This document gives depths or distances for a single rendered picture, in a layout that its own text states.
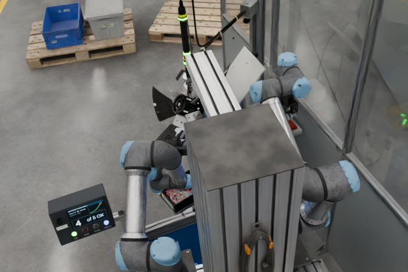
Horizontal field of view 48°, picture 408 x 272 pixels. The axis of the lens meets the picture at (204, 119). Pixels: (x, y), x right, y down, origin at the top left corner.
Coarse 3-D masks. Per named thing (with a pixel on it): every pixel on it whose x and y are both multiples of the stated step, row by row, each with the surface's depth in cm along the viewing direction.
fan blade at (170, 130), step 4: (172, 124) 260; (168, 128) 261; (172, 128) 260; (164, 132) 262; (168, 132) 261; (172, 132) 261; (176, 132) 260; (160, 136) 263; (164, 136) 262; (172, 136) 261; (184, 136) 260; (160, 140) 263
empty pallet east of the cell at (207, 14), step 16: (176, 0) 571; (208, 0) 565; (160, 16) 544; (176, 16) 541; (192, 16) 538; (208, 16) 536; (160, 32) 520; (176, 32) 515; (192, 32) 512; (208, 32) 510
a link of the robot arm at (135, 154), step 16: (128, 144) 195; (144, 144) 194; (128, 160) 193; (144, 160) 193; (128, 176) 194; (144, 176) 194; (128, 192) 192; (144, 192) 193; (128, 208) 190; (144, 208) 192; (128, 224) 188; (144, 224) 191; (128, 240) 185; (144, 240) 187; (128, 256) 184; (144, 256) 183
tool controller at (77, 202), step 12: (84, 192) 211; (96, 192) 210; (48, 204) 208; (60, 204) 206; (72, 204) 205; (84, 204) 205; (96, 204) 207; (108, 204) 209; (60, 216) 203; (72, 216) 205; (84, 216) 207; (96, 216) 210; (108, 216) 212; (60, 228) 206; (72, 228) 208; (96, 228) 212; (108, 228) 215; (60, 240) 208; (72, 240) 211
